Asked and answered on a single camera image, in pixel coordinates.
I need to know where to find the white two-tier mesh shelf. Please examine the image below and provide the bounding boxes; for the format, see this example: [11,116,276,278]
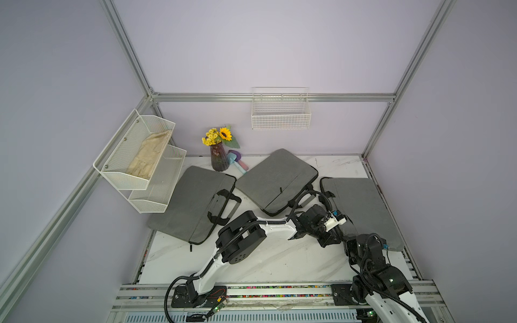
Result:
[93,110,187,213]

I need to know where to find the black corrugated cable conduit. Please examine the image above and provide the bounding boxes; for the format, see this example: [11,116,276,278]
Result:
[163,188,334,323]

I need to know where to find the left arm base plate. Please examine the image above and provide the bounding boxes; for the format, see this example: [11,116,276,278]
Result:
[170,284,228,308]

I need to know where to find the purple toy shovel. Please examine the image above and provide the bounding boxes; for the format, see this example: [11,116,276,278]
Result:
[228,149,249,172]

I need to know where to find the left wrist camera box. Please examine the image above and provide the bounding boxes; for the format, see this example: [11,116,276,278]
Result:
[324,210,347,232]

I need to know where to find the yellow artificial sunflowers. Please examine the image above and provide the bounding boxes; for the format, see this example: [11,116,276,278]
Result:
[202,126,240,149]

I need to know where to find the white wire wall basket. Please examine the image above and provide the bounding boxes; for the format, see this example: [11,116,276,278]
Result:
[251,87,312,131]

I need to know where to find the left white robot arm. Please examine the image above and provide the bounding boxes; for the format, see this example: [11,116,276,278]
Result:
[186,205,347,303]

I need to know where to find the beige cloth in shelf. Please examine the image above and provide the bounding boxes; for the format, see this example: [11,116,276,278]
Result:
[127,130,172,180]

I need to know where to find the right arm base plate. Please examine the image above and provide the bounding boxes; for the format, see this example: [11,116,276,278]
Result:
[331,283,366,306]

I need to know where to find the dark glass vase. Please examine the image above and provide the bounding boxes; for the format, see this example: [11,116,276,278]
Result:
[210,143,230,172]

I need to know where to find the grey laptop bag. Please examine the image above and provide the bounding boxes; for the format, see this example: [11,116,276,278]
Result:
[320,177,405,252]
[148,166,242,245]
[236,149,319,217]

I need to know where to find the light blue toy shovel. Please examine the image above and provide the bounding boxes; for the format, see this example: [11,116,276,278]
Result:
[227,152,247,174]

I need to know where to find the aluminium frame rails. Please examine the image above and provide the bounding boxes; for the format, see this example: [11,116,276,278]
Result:
[0,0,457,323]

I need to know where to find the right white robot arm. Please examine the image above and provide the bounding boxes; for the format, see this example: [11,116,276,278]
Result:
[344,234,429,322]

